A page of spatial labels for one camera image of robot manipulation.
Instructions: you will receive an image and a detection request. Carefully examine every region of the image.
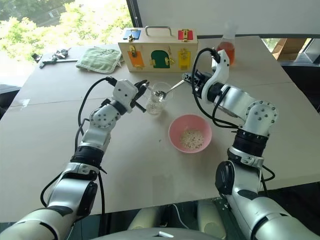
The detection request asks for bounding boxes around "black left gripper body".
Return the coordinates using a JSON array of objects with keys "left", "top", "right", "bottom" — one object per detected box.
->
[{"left": 130, "top": 82, "right": 146, "bottom": 109}]

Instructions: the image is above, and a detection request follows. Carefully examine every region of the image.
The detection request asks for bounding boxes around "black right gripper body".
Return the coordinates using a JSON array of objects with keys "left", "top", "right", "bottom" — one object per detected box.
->
[{"left": 192, "top": 70, "right": 214, "bottom": 99}]

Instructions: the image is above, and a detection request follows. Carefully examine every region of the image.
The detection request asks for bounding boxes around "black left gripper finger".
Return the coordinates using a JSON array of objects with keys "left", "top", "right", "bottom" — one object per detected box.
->
[
  {"left": 136, "top": 79, "right": 151, "bottom": 92},
  {"left": 133, "top": 99, "right": 148, "bottom": 114}
]

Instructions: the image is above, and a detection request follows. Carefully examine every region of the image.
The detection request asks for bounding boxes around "clear glass mug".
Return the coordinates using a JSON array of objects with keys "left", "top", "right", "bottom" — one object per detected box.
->
[{"left": 145, "top": 81, "right": 173, "bottom": 116}]

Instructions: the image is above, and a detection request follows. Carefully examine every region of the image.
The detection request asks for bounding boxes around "metal spoon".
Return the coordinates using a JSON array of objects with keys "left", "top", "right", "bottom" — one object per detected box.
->
[{"left": 153, "top": 79, "right": 185, "bottom": 98}]

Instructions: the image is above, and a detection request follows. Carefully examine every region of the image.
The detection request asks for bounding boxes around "pink bowl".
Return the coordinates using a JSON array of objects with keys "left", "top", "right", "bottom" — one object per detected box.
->
[{"left": 168, "top": 113, "right": 213, "bottom": 153}]

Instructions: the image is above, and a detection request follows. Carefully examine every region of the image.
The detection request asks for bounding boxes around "oatmeal heap in bowl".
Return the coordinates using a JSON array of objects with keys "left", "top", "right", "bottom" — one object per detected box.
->
[{"left": 179, "top": 127, "right": 205, "bottom": 149}]

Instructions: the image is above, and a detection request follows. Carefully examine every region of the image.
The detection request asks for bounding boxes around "wooden lock activity box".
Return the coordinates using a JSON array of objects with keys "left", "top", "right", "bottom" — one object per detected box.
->
[{"left": 117, "top": 25, "right": 200, "bottom": 74}]

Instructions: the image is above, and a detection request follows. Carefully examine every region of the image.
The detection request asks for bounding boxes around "glass flask with orange liquid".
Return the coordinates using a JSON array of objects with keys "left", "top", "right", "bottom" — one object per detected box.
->
[{"left": 215, "top": 22, "right": 237, "bottom": 67}]

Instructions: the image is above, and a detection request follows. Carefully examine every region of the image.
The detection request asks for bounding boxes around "green striped towel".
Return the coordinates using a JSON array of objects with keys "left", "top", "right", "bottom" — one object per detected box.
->
[{"left": 75, "top": 46, "right": 123, "bottom": 74}]

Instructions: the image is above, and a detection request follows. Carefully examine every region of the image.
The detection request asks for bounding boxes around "black metal tool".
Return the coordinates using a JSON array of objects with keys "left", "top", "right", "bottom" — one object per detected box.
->
[{"left": 38, "top": 57, "right": 79, "bottom": 69}]

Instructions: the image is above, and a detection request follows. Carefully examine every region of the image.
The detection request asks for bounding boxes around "black key bunch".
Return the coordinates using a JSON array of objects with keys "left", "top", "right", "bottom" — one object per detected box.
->
[{"left": 50, "top": 48, "right": 71, "bottom": 61}]

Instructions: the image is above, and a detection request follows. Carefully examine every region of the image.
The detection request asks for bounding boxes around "brown cardboard box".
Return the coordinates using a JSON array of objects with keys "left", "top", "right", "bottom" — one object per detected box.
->
[{"left": 271, "top": 37, "right": 312, "bottom": 61}]

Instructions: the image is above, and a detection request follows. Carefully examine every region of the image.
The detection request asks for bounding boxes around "dark slanted panel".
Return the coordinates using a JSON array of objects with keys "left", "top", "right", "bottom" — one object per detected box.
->
[{"left": 294, "top": 37, "right": 320, "bottom": 66}]

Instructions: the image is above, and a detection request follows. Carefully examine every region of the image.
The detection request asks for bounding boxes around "white rounded shape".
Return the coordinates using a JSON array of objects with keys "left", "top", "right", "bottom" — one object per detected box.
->
[
  {"left": 126, "top": 207, "right": 156, "bottom": 231},
  {"left": 196, "top": 199, "right": 227, "bottom": 240}
]

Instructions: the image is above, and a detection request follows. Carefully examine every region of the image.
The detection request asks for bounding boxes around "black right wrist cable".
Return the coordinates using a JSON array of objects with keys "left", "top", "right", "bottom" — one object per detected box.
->
[{"left": 190, "top": 47, "right": 242, "bottom": 130}]

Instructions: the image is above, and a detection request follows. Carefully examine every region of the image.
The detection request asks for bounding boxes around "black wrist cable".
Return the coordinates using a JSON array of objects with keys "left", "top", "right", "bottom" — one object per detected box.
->
[
  {"left": 190, "top": 47, "right": 242, "bottom": 130},
  {"left": 74, "top": 76, "right": 118, "bottom": 151}
]

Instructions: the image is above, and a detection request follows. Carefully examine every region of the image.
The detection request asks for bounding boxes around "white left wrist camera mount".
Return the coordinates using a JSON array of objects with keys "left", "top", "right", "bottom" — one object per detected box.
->
[{"left": 112, "top": 79, "right": 139, "bottom": 112}]

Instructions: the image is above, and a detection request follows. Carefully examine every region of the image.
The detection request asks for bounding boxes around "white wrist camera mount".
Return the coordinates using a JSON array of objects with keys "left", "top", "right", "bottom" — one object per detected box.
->
[
  {"left": 201, "top": 49, "right": 231, "bottom": 104},
  {"left": 112, "top": 79, "right": 139, "bottom": 112}
]

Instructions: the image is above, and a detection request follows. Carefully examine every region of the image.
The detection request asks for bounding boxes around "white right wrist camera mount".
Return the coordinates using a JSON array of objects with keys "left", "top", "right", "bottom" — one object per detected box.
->
[{"left": 201, "top": 49, "right": 231, "bottom": 104}]

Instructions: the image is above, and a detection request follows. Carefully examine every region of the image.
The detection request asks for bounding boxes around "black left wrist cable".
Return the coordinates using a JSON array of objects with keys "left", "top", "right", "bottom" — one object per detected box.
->
[{"left": 74, "top": 76, "right": 118, "bottom": 151}]

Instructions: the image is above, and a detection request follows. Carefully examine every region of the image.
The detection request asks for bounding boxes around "black left elbow cable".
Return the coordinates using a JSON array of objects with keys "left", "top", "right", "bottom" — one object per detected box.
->
[{"left": 40, "top": 167, "right": 107, "bottom": 216}]

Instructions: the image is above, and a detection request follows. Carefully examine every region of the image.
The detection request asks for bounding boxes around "black elbow cable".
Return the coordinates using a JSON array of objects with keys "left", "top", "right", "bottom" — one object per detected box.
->
[
  {"left": 40, "top": 167, "right": 107, "bottom": 216},
  {"left": 259, "top": 164, "right": 276, "bottom": 197}
]

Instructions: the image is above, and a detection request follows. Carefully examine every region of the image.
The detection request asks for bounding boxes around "thin white cable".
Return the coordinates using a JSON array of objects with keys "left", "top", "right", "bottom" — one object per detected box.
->
[{"left": 171, "top": 203, "right": 186, "bottom": 229}]

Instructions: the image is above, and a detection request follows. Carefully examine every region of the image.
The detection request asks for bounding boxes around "black right elbow cable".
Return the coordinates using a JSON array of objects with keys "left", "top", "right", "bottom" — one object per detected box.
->
[{"left": 259, "top": 164, "right": 276, "bottom": 197}]

